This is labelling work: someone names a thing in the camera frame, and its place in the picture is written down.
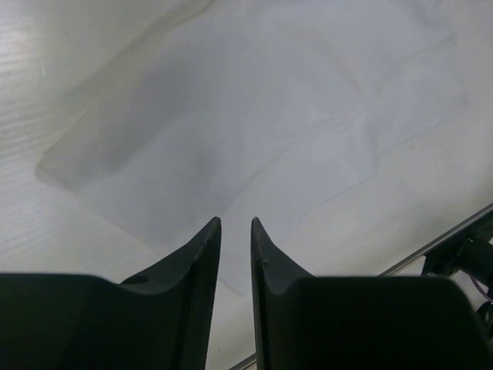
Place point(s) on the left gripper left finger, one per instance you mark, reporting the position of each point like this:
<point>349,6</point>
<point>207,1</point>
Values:
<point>159,318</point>

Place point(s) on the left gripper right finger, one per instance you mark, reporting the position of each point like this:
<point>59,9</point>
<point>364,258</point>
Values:
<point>346,320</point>

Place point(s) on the white skirt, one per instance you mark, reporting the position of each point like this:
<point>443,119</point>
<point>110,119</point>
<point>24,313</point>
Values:
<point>259,109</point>

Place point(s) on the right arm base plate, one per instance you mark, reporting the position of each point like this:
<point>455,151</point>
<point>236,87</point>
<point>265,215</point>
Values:
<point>470,253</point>

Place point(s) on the aluminium table frame rail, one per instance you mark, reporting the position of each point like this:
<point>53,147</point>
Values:
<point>435,243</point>

